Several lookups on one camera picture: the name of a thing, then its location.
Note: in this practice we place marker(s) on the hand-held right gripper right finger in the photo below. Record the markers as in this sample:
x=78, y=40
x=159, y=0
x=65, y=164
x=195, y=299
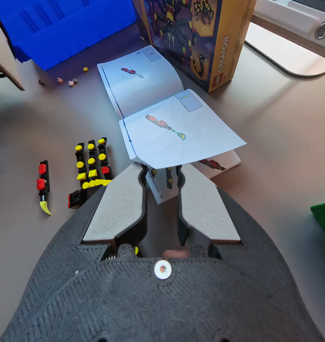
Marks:
x=205, y=208

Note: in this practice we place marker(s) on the blue plastic bin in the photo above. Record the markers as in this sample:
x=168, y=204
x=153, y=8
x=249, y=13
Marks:
x=71, y=32

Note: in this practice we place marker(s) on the lego set cardboard box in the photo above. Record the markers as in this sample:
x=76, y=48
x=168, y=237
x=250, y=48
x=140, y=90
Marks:
x=226, y=53

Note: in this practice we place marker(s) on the lego instruction booklet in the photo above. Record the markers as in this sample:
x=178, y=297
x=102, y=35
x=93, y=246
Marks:
x=162, y=149

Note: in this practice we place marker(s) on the red black lego leg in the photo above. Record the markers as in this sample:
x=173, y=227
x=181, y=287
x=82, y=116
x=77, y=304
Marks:
x=42, y=184

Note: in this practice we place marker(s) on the black yellow lego spider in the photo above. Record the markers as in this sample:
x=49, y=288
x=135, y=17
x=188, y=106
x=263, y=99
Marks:
x=91, y=160

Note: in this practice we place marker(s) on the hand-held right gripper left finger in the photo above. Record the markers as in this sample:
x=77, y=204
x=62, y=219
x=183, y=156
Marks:
x=117, y=208

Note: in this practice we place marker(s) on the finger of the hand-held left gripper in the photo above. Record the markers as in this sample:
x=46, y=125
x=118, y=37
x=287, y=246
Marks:
x=4, y=58

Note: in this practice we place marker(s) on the silver monitor stand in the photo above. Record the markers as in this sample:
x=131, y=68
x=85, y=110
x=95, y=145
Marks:
x=285, y=53

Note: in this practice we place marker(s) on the white frame with metal disc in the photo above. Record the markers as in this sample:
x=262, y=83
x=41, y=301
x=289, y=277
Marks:
x=285, y=13

